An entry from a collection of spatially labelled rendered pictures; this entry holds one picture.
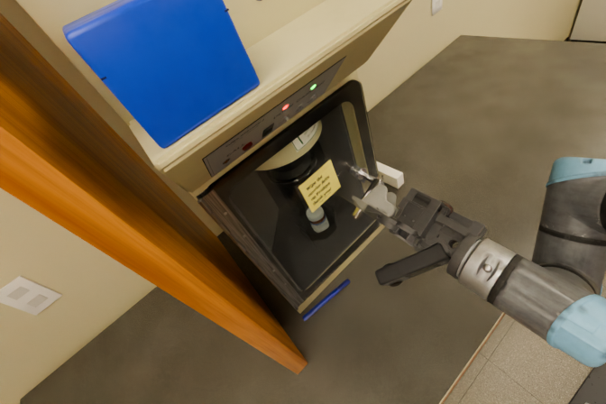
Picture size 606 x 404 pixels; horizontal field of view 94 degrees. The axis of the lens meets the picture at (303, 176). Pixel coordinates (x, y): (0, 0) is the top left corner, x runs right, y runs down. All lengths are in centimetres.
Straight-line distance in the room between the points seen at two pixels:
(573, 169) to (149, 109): 50
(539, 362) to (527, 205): 97
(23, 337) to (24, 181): 86
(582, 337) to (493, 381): 123
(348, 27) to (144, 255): 29
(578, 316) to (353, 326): 41
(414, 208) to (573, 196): 19
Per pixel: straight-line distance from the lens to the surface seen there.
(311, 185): 49
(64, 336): 112
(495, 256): 45
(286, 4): 40
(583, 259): 53
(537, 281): 45
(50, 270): 96
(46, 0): 33
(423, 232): 47
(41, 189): 27
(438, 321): 70
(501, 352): 169
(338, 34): 31
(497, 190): 89
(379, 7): 35
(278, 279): 58
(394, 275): 49
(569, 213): 51
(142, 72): 23
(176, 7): 23
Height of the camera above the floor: 161
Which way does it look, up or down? 42 degrees down
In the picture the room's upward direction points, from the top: 25 degrees counter-clockwise
